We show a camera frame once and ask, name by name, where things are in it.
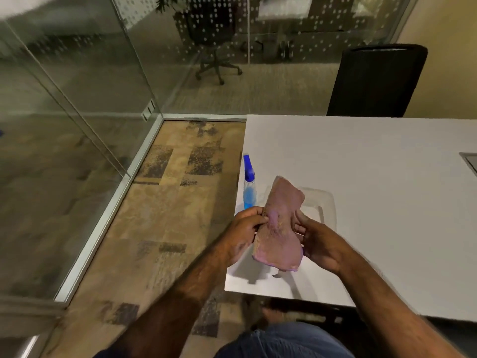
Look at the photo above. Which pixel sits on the person's right hand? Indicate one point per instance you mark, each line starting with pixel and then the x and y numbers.
pixel 324 246

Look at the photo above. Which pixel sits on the person's left hand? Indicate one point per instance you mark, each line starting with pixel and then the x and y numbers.
pixel 238 238

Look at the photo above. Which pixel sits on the purple cleaning cloth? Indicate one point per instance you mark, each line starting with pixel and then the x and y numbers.
pixel 279 227

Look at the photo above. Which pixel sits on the blue spray bottle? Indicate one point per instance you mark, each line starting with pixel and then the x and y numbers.
pixel 249 193

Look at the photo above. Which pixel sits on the person's left forearm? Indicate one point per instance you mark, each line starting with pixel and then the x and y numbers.
pixel 179 305

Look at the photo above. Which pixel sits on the person's right forearm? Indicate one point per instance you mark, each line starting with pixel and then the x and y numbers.
pixel 391 313

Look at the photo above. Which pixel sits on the person's bare foot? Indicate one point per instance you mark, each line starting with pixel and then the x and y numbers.
pixel 270 316

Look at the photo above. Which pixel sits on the person's blue shorts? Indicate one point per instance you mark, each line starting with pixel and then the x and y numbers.
pixel 287 343

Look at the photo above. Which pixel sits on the clear plastic container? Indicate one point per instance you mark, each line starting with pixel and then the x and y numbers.
pixel 324 205

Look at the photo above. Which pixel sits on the metal glass clamp fitting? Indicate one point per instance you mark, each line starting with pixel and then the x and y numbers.
pixel 149 111

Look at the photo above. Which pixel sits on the black high-back chair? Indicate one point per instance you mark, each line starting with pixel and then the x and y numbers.
pixel 376 81

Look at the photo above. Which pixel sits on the black wheeled office chair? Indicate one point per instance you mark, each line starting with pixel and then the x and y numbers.
pixel 218 67

